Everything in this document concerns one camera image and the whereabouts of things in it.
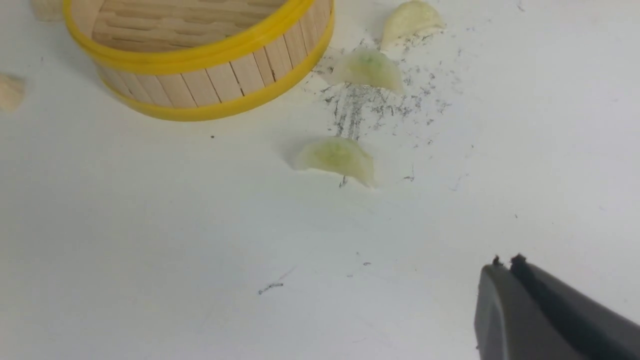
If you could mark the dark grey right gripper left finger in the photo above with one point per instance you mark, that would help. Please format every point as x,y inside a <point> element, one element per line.
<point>509,324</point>

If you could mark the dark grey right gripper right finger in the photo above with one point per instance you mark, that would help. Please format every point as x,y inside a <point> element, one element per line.
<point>590,328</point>

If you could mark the pale green dumpling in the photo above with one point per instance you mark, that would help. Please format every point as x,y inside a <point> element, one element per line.
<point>369,67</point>
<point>338,155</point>
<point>409,19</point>

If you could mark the cream dumpling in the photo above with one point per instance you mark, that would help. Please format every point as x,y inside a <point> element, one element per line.
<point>12,92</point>

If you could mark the bamboo steamer tray yellow rim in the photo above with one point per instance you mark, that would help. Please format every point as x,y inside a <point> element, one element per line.
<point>198,60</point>

